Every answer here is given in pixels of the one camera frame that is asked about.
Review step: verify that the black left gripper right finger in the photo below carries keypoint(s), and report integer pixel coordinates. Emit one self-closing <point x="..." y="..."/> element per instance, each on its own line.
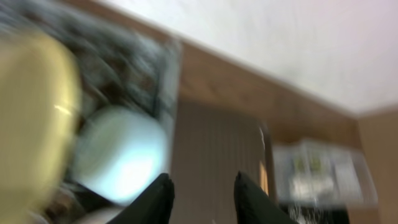
<point x="253" y="206"/>

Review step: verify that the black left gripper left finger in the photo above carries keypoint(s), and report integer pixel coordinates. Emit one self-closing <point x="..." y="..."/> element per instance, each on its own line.
<point x="153" y="206"/>

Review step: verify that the light blue bowl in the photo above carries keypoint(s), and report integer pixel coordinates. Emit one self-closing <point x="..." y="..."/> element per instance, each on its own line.
<point x="120" y="153"/>

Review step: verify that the yellow round plate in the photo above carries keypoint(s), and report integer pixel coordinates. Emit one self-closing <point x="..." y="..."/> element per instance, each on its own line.
<point x="40" y="110"/>

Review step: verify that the white pink shallow bowl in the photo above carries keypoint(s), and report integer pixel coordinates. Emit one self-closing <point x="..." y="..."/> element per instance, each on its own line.
<point x="101" y="216"/>

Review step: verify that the black waste tray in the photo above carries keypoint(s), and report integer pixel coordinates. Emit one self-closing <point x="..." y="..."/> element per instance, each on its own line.
<point x="310" y="215"/>

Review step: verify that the clear plastic waste bin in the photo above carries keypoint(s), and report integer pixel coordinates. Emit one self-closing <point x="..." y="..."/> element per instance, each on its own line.
<point x="323" y="175"/>

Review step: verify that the grey plastic dish rack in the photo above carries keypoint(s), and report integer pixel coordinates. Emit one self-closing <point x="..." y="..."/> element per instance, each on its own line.
<point x="116" y="65"/>

